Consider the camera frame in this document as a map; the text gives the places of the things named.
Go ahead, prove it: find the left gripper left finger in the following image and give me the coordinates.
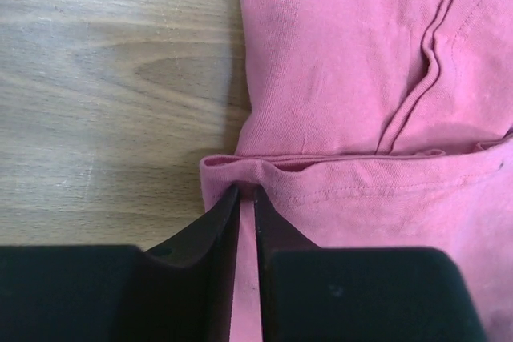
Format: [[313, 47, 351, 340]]
[[1, 187, 240, 341]]

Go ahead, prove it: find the pink t shirt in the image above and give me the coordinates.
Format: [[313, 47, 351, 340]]
[[200, 0, 512, 341]]

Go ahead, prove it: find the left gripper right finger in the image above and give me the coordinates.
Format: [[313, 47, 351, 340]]
[[254, 188, 487, 341]]

